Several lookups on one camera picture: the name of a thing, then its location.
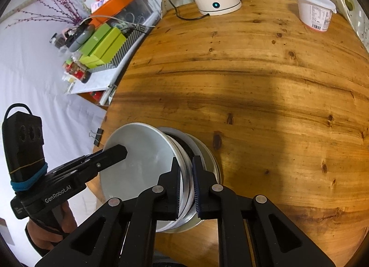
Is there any black binder clip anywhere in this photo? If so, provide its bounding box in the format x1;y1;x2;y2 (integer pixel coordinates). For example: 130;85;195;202
89;129;104;146

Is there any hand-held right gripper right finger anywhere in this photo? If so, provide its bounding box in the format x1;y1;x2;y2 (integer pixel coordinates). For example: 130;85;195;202
192;156;336;267

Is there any small white bowl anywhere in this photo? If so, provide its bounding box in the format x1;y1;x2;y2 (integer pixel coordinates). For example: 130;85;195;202
158;127;188;231

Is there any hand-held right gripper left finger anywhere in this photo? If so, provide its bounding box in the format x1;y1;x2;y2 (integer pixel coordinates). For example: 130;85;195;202
35;157;182;267

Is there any large white bowl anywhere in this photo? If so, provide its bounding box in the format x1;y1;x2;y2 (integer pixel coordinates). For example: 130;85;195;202
99;122;183;202

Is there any white plastic tub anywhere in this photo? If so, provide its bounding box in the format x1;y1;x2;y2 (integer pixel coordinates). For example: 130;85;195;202
293;0;337;33

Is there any white cable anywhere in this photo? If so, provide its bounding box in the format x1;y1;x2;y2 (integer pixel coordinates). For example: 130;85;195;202
86;15;156;29

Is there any dark lidded glass jar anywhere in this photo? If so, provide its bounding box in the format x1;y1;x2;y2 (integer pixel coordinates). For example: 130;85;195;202
49;33;67;48

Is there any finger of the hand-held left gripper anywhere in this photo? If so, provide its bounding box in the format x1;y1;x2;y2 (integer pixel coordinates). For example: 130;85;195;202
66;144;128;181

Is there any deep grey-green plate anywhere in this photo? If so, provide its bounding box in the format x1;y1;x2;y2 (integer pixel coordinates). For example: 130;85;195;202
161;131;222;233

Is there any black kettle cable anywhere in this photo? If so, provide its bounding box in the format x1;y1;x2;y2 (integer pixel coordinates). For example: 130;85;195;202
163;0;209;21

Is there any dark green box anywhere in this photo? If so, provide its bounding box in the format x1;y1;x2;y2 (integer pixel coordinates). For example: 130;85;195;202
79;23;113;55

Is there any zigzag patterned box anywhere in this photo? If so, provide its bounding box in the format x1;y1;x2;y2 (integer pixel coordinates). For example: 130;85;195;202
89;25;149;73

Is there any lime green box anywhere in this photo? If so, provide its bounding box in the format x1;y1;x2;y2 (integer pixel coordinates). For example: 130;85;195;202
79;54;116;69
81;26;127;66

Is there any grey device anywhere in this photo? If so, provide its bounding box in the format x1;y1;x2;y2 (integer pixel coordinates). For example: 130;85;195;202
68;23;95;52

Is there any person's left hand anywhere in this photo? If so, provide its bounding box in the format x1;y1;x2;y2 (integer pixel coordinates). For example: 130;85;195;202
24;201;78;257

